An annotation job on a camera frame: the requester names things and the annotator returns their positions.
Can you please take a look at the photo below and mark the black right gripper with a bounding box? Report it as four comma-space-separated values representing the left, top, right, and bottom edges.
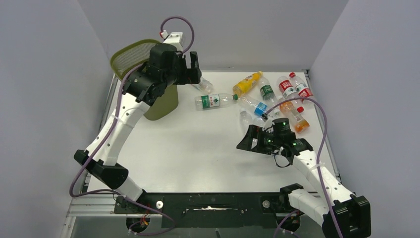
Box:
237, 125, 281, 155

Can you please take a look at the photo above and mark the small clear water bottle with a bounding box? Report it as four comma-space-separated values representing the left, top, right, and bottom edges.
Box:
191, 77, 214, 95

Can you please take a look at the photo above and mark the green label Nongfu water bottle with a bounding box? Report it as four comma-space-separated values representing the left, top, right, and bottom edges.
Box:
195, 93, 239, 111

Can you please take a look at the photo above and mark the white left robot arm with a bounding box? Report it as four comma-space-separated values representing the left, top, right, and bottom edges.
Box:
74, 31, 202, 201

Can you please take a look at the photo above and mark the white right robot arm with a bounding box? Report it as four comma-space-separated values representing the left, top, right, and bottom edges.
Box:
236, 118, 371, 238

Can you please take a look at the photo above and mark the green plastic mesh bin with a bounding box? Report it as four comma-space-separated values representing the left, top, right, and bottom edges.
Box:
109, 39, 179, 121

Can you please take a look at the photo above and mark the clear bottle white Cestbon cap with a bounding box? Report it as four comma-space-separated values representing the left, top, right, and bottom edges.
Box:
239, 109, 253, 132

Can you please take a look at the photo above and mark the blue label water bottle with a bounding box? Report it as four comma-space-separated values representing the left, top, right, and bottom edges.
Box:
238, 95, 275, 117

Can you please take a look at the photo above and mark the dark green label bottle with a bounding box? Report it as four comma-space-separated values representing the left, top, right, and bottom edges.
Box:
258, 77, 276, 105

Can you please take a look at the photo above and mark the yellow juice bottle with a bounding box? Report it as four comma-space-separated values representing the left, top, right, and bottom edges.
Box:
232, 71, 263, 97

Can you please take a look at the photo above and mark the orange label tea bottle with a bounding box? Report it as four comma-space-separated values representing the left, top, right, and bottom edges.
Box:
278, 97, 310, 133

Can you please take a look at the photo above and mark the red label bottle red cap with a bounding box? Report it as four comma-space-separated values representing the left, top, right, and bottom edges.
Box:
276, 76, 304, 113

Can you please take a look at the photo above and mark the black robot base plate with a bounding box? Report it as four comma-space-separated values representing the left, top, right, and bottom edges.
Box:
114, 192, 293, 229

